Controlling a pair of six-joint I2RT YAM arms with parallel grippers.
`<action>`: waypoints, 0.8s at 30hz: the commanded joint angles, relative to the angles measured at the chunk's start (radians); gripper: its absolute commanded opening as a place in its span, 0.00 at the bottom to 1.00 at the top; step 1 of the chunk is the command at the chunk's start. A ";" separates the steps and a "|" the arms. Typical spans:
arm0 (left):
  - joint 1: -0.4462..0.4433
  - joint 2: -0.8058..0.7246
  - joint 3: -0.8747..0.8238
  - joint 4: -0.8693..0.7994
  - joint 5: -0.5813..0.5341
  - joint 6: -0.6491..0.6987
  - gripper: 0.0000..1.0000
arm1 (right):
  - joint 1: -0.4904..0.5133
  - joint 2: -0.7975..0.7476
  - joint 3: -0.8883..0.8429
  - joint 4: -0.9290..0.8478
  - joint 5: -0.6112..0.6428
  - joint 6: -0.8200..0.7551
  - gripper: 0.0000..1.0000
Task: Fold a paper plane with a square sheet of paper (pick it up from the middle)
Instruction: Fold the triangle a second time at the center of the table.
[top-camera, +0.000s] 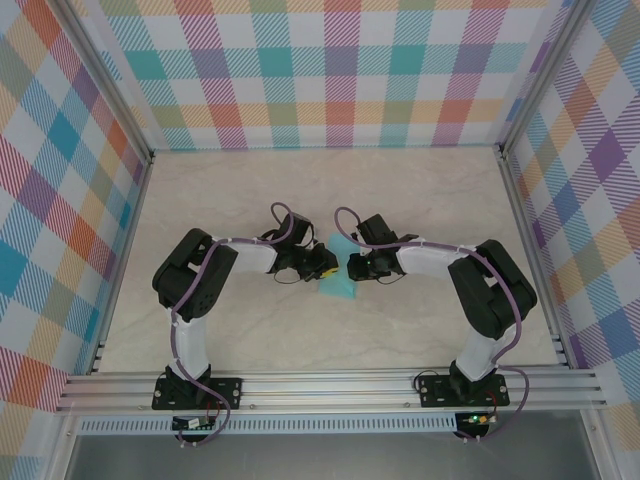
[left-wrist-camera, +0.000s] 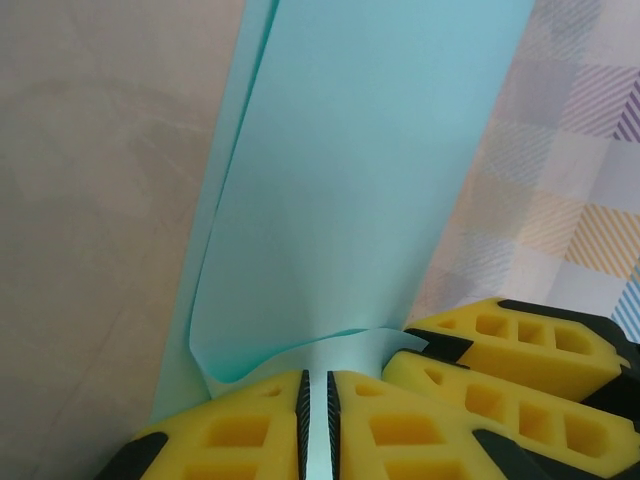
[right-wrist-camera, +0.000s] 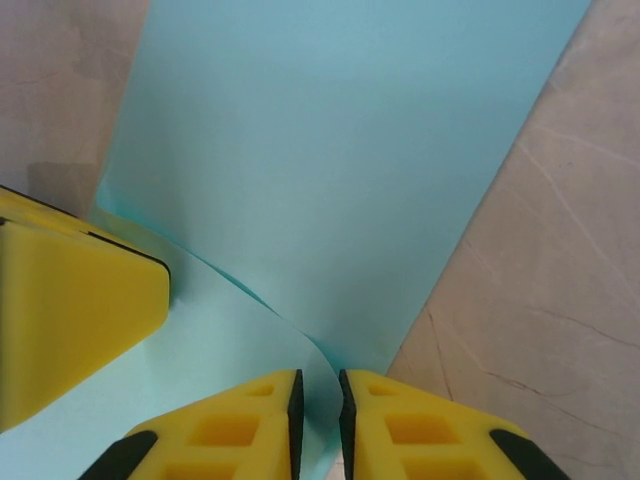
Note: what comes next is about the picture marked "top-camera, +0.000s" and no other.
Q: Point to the teal square paper sheet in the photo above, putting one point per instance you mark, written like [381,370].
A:
[340,290]

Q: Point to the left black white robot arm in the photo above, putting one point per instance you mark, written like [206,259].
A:
[190,285]

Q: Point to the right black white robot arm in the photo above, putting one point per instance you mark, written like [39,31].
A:
[490,295]

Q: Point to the grey metal panel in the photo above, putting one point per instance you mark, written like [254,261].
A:
[325,457]

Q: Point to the right circuit board green light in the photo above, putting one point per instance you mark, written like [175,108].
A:
[477,419]

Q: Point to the left small circuit board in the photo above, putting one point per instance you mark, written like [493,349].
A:
[182,424]

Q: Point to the long aluminium mounting rail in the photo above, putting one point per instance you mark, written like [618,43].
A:
[325,387]

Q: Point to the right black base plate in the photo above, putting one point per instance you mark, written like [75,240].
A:
[435,392]

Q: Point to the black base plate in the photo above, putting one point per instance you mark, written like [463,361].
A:
[435,392]
[225,390]

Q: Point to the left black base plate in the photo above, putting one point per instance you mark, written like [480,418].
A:
[225,390]

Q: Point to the right aluminium side rail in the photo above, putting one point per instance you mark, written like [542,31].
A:
[536,250]

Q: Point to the aluminium side rail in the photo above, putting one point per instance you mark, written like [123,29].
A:
[536,250]
[129,230]

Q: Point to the left aluminium side rail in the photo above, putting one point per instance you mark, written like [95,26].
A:
[129,230]

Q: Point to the right aluminium frame post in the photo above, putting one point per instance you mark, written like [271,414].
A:
[545,75]

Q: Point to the aluminium frame post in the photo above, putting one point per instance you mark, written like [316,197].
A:
[545,75]
[105,75]

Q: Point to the left aluminium frame post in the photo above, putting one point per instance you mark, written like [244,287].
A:
[105,75]

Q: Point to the right aluminium frame leg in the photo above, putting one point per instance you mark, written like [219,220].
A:
[597,445]

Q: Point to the aluminium frame leg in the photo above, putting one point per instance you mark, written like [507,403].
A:
[60,450]
[597,445]

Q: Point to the left aluminium frame leg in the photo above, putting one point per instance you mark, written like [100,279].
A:
[60,450]

